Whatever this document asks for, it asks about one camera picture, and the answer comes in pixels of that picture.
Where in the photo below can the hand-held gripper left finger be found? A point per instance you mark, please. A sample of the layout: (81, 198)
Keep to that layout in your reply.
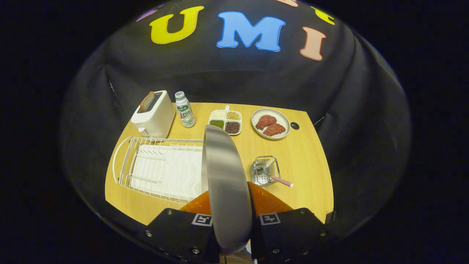
(179, 234)

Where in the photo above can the yellow soybean pile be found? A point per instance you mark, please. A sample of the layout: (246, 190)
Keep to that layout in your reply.
(233, 116)

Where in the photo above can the black backdrop cloth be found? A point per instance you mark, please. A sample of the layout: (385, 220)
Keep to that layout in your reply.
(256, 80)

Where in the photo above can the black table grommet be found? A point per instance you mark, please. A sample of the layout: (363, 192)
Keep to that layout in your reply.
(295, 125)

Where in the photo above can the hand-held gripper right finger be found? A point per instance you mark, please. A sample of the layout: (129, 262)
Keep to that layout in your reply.
(289, 234)

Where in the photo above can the small white drink bottle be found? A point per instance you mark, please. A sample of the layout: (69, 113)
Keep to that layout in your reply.
(185, 112)

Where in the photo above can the dark red bean pile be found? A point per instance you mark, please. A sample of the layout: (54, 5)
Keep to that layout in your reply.
(232, 127)

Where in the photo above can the round steel plate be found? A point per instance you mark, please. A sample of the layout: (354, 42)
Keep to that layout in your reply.
(227, 190)

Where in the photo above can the white toaster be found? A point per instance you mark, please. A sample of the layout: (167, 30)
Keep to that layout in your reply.
(155, 119)

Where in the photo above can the beige plate with meat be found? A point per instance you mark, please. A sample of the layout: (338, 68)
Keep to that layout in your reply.
(282, 124)

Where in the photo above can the brown toast slice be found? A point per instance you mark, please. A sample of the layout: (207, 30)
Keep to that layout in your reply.
(147, 101)

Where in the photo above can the white drip tray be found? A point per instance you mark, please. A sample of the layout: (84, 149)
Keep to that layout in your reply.
(168, 172)

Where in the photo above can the white divided snack tray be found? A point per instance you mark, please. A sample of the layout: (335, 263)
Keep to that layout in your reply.
(224, 120)

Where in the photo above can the red meat slice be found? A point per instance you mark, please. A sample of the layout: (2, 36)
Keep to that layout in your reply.
(266, 121)
(274, 129)

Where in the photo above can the green mung bean pile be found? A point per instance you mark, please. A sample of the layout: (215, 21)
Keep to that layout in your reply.
(217, 124)

